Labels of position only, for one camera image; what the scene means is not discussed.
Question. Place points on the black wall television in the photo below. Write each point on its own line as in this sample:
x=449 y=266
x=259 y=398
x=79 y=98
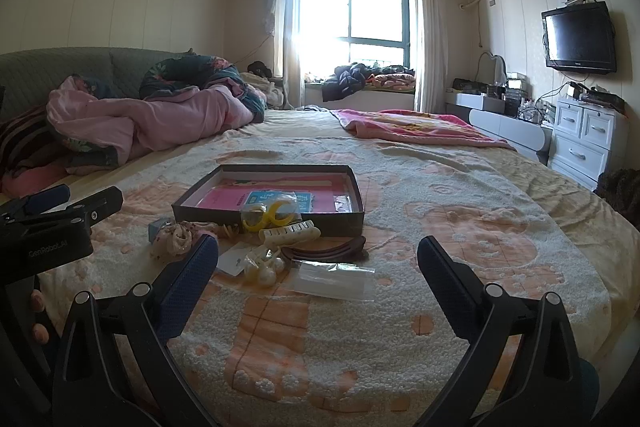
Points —
x=580 y=38

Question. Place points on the folded blanket on sill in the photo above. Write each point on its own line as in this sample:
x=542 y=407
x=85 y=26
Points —
x=396 y=82

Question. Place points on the dark jacket on sill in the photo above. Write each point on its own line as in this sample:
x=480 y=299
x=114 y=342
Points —
x=346 y=80

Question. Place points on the person's left hand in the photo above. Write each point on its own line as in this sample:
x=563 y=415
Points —
x=39 y=331

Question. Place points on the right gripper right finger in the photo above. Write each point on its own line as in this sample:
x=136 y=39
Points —
x=544 y=383

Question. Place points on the clear plastic bag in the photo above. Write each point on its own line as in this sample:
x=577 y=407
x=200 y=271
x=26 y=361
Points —
x=338 y=281

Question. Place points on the pink quilt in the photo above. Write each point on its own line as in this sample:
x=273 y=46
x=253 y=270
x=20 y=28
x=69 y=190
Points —
x=125 y=128

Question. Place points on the floral fabric scrunchie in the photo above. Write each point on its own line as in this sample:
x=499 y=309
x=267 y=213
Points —
x=177 y=239

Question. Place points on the black set-top box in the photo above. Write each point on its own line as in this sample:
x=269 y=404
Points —
x=604 y=99

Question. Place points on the bear pattern bed blanket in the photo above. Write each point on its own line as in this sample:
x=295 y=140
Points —
x=270 y=357

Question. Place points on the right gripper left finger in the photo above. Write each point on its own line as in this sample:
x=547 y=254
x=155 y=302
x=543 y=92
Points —
x=116 y=363

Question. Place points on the pink book in box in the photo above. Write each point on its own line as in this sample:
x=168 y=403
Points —
x=308 y=194

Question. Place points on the white drawer cabinet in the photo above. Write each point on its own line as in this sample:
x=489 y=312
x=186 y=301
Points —
x=587 y=140

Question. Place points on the left sheer curtain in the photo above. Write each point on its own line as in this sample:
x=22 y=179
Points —
x=283 y=24

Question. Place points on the brown hair clip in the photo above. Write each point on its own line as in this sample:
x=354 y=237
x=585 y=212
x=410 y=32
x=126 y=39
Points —
x=350 y=251

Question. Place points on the pearl clips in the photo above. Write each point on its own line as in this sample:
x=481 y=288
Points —
x=262 y=266

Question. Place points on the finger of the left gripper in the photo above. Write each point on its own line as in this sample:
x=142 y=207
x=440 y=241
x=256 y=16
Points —
x=98 y=206
x=42 y=201

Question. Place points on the white grey low desk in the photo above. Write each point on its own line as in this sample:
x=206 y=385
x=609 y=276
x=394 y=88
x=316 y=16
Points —
x=487 y=115

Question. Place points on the dark floral quilt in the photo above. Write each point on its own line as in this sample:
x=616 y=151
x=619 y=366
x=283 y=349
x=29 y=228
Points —
x=180 y=73

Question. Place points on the right sheer curtain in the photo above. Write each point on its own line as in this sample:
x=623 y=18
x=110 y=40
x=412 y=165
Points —
x=429 y=53

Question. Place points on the grey green headboard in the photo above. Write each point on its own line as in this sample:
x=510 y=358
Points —
x=27 y=77

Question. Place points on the dark cardboard box tray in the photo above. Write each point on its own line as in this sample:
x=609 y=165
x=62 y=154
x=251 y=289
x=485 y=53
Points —
x=330 y=224

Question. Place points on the pink red cartoon blanket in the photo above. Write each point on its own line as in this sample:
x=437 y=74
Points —
x=406 y=126

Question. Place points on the dark clothes by curtain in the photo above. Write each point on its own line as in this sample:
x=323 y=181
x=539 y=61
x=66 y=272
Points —
x=260 y=69

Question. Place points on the sheer curtain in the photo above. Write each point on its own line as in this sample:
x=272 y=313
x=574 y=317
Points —
x=283 y=24
x=429 y=53

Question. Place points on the window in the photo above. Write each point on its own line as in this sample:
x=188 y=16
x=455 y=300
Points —
x=334 y=33

